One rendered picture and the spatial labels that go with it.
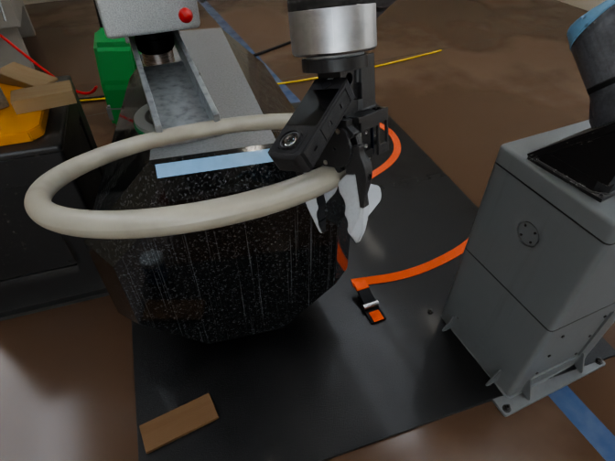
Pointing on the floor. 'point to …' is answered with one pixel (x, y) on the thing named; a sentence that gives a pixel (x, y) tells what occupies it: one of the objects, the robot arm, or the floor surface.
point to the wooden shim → (178, 423)
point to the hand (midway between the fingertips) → (335, 230)
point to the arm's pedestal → (534, 277)
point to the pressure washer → (113, 69)
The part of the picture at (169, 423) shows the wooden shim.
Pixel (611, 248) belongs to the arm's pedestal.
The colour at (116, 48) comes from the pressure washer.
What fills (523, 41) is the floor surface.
